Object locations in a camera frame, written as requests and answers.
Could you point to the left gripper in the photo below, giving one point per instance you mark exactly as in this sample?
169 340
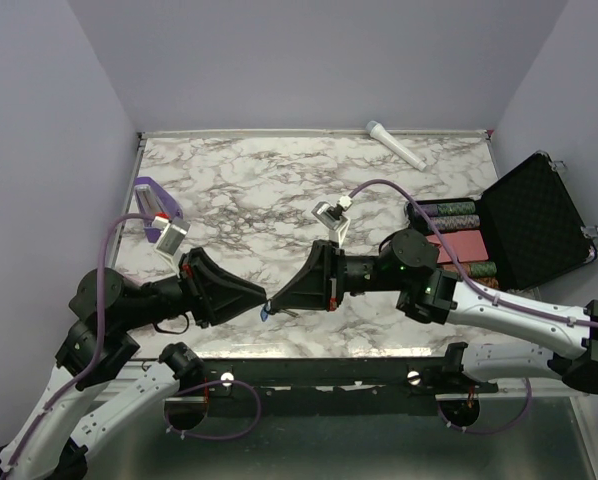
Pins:
215 293

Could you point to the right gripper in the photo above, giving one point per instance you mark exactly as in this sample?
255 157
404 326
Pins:
319 286

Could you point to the silver key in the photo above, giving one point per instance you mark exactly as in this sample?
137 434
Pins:
290 313

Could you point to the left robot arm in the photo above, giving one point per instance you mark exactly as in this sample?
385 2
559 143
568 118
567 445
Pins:
64 433

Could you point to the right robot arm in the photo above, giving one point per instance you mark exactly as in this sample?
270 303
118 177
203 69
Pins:
548 340

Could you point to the purple metronome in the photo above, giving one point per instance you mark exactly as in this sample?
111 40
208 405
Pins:
152 201

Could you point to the pink card deck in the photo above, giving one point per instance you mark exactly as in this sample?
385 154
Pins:
468 246

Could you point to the white microphone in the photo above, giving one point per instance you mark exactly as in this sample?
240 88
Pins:
378 132

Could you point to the black poker chip case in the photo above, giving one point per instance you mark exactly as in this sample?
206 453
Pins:
529 224

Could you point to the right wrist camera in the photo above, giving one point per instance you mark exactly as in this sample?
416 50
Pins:
334 218

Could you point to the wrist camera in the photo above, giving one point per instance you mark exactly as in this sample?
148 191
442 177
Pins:
334 218
172 233

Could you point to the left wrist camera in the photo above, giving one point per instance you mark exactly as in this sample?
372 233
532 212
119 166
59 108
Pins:
172 233

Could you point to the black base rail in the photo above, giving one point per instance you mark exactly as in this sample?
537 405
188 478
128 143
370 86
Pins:
322 386

